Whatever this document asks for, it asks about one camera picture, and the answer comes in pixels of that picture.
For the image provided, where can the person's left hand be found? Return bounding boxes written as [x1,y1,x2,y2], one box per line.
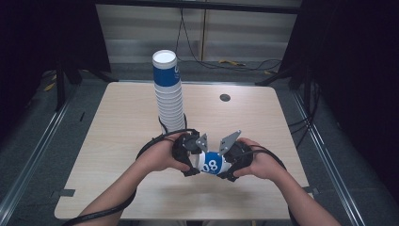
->
[135,132,192,173]

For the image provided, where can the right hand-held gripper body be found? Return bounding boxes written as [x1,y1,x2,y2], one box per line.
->
[217,129,254,172]

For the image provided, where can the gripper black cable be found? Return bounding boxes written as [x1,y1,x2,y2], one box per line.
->
[240,144,301,226]
[61,127,200,226]

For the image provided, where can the blue labelled paper cup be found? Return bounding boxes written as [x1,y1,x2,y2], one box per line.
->
[193,151,232,176]

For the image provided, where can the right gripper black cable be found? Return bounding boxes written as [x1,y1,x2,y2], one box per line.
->
[240,144,301,226]

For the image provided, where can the person's right hand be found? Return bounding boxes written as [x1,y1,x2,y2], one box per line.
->
[231,137,288,181]

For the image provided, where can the black stand leg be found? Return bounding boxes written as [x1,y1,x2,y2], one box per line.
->
[254,66,303,88]

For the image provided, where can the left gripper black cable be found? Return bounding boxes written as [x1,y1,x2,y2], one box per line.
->
[61,127,200,226]

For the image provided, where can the black metal stand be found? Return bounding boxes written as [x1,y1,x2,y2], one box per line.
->
[54,57,68,113]

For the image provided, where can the bundle of black floor cables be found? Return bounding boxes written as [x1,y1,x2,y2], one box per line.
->
[287,76,322,149]

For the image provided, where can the black hanging floor cable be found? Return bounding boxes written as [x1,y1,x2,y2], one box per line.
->
[174,7,283,73]

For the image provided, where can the stack of white paper cups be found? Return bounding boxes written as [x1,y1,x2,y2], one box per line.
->
[152,49,186,135]

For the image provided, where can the black wire cup holder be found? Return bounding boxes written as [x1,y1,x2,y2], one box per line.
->
[157,113,189,136]

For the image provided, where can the dark metal crossbar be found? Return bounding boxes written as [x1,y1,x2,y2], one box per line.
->
[93,0,303,15]

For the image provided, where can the metal floor rail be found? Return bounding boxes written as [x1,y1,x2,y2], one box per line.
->
[0,89,74,218]
[291,89,367,226]

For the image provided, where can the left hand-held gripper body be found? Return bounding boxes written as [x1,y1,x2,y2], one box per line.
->
[171,128,209,170]

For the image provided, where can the black curtain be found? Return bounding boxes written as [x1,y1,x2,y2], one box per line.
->
[279,0,399,202]
[0,0,112,139]

